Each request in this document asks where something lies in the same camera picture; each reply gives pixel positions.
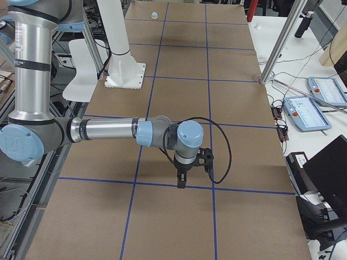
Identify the white plastic chair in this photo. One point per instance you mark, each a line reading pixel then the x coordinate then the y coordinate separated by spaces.
pixel 82 86

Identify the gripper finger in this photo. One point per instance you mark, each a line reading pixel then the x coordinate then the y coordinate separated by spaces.
pixel 179 179
pixel 184 179

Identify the black box white label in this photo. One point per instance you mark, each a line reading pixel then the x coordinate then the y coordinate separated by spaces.
pixel 301 182

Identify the metal rod green tip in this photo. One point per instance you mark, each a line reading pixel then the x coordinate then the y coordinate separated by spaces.
pixel 310 96

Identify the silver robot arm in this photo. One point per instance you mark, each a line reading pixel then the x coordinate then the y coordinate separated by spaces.
pixel 33 130

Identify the blue teach pendant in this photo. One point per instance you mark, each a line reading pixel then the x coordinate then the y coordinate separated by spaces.
pixel 328 90
pixel 306 114

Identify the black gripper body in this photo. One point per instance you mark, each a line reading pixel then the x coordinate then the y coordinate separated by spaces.
pixel 182 167

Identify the aluminium frame post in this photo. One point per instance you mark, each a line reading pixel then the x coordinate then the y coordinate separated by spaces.
pixel 282 39

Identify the black laptop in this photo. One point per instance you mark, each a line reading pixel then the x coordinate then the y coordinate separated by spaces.
pixel 327 171

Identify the near blue teach pendant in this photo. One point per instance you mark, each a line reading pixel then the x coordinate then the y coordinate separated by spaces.
pixel 306 114

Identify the far blue teach pendant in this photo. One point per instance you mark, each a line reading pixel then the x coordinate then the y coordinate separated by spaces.
pixel 328 90

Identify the black bottle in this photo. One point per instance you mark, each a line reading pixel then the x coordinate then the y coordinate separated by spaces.
pixel 304 25

